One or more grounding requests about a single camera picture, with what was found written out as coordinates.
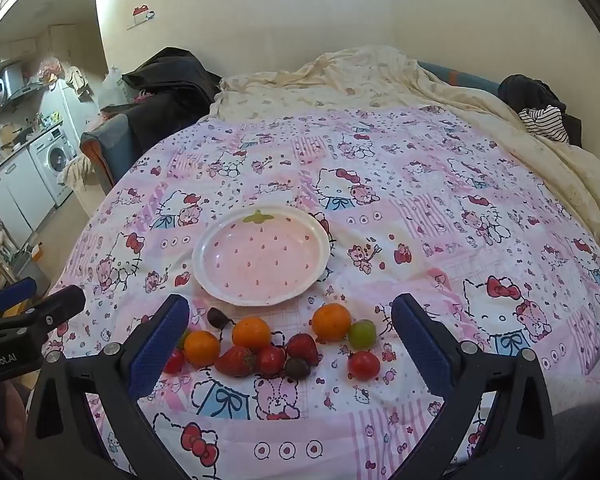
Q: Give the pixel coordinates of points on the white kitchen cabinet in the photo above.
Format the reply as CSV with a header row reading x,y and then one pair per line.
x,y
15,195

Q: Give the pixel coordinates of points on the pink bag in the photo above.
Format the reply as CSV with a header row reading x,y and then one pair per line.
x,y
50,67

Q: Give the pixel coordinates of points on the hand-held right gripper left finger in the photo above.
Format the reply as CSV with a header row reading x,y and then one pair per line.
x,y
160,347

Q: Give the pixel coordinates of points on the house wall sticker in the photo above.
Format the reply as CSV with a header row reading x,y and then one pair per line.
x,y
141,14

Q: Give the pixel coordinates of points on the dark purple plum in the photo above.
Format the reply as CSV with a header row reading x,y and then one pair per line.
x,y
217,317

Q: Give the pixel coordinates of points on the dark purple grape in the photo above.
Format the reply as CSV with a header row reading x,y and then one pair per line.
x,y
297,368

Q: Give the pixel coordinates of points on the white plastic bag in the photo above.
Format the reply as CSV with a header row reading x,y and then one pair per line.
x,y
112,85

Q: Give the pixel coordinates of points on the pink strawberry-print plate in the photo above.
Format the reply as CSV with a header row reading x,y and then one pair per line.
x,y
265,260

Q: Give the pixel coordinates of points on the pink cartoon cat printed blanket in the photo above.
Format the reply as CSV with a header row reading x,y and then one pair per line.
x,y
405,200

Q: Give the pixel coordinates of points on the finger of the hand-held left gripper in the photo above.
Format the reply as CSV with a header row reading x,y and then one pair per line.
x,y
12,294
55,309

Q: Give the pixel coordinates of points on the orange tangerine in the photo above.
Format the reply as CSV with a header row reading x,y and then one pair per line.
x,y
251,334
201,347
331,321

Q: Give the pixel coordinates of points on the person's left hand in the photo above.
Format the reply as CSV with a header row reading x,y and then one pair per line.
x,y
10,405

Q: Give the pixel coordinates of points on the red strawberry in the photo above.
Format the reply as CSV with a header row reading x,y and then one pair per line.
x,y
302,347
235,361

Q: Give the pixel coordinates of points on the green grape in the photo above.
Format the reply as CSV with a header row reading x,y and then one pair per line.
x,y
362,335
184,336

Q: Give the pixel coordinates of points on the red cherry tomato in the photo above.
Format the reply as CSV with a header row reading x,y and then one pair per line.
x,y
271,360
174,361
364,365

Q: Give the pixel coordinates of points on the beige cloth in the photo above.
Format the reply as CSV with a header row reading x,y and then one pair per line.
x,y
77,170

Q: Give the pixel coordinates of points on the blue-grey armchair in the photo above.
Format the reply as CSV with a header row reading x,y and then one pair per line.
x,y
112,145

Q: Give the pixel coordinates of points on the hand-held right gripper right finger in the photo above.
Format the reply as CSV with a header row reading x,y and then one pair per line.
x,y
420,345

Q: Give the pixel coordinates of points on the black clothes pile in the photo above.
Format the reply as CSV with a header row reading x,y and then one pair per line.
x,y
175,80

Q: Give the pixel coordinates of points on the white washing machine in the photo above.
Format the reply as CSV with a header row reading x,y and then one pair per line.
x,y
55,160

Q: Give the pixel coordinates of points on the cream duvet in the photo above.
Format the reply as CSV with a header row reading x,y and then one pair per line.
x,y
380,80

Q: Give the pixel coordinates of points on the striped garment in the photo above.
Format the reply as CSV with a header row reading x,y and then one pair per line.
x,y
547,122

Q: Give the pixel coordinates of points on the grey trash bin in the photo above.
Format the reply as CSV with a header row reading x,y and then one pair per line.
x,y
30,267

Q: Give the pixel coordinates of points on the dark clothes heap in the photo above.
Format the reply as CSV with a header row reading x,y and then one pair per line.
x,y
530,91

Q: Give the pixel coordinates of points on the white refrigerator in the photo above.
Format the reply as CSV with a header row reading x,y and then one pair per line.
x,y
72,105

